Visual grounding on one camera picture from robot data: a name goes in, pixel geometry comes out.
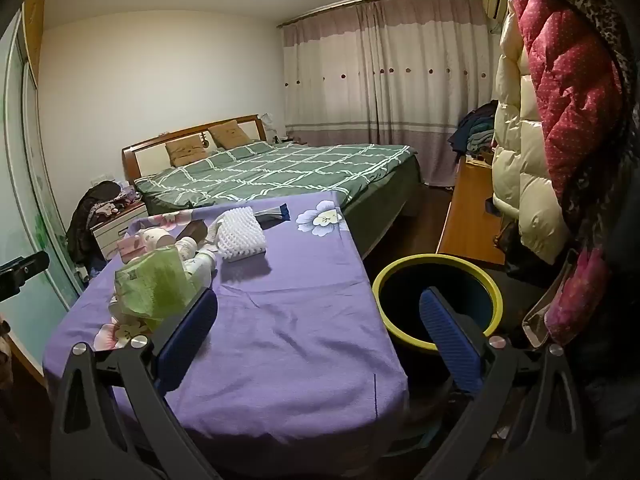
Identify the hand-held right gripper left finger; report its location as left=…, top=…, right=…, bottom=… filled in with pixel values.
left=50, top=287, right=221, bottom=480

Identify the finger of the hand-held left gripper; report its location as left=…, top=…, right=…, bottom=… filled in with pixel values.
left=0, top=251, right=51, bottom=303

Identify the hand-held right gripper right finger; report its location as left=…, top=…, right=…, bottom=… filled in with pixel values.
left=419, top=286, right=588, bottom=480

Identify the dark bin with yellow rim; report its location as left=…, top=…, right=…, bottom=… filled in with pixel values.
left=371, top=254, right=504, bottom=391

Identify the green tissue packet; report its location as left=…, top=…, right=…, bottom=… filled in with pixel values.
left=114, top=247, right=201, bottom=323

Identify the white plastic bottle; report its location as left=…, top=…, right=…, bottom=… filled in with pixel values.
left=172, top=236, right=221, bottom=288
left=136, top=226, right=173, bottom=257

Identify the pink packet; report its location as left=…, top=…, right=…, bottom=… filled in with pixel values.
left=117, top=235, right=146, bottom=263

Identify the brown packet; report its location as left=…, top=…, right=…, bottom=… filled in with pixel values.
left=177, top=222, right=208, bottom=243

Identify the white foam net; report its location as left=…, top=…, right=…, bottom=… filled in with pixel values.
left=207, top=207, right=268, bottom=263

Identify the blue and silver tube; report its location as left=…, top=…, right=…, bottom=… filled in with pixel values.
left=252, top=203, right=292, bottom=223

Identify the green sliding wardrobe door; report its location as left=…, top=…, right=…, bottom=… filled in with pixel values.
left=0, top=10, right=86, bottom=376

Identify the purple floral tablecloth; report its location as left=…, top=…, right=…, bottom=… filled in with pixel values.
left=42, top=192, right=411, bottom=453

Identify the pile of dark clothes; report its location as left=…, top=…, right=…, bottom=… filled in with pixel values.
left=65, top=180, right=146, bottom=281

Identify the white nightstand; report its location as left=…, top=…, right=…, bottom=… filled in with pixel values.
left=90, top=202, right=150, bottom=261

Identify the beige bag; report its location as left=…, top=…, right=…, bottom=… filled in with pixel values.
left=522, top=260, right=576, bottom=348

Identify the brown patterned bag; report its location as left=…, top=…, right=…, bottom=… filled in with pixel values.
left=495, top=220, right=521, bottom=256

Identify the wooden desk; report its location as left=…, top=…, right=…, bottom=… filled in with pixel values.
left=436, top=155, right=508, bottom=266

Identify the wooden bed headboard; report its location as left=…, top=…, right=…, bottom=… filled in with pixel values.
left=121, top=114, right=266, bottom=183

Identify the brown pillow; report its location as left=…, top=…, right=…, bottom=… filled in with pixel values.
left=165, top=136, right=206, bottom=167
left=207, top=120, right=251, bottom=151

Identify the bed with green checked cover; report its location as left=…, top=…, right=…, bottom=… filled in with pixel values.
left=132, top=141, right=423, bottom=261

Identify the pile of folded clothes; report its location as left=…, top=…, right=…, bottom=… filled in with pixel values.
left=447, top=100, right=501, bottom=161

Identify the white bedside lamp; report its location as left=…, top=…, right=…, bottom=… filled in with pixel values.
left=260, top=112, right=281, bottom=143

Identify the pink and white curtain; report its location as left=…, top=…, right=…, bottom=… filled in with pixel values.
left=277, top=0, right=501, bottom=188

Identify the red dotted puffer jacket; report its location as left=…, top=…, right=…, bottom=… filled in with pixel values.
left=505, top=0, right=631, bottom=346

